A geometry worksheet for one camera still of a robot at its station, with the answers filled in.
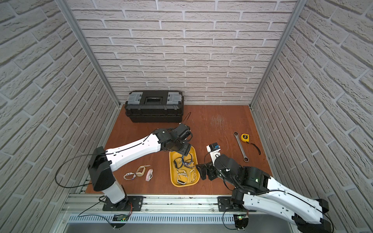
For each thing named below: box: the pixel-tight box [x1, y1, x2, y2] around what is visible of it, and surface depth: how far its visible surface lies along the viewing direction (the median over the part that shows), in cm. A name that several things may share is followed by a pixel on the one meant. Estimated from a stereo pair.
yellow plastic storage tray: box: [169, 145, 201, 188], surface depth 85 cm
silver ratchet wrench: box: [233, 131, 250, 163], surface depth 99 cm
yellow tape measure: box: [240, 133, 250, 143], surface depth 99 cm
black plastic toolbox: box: [124, 90, 185, 123], surface depth 100 cm
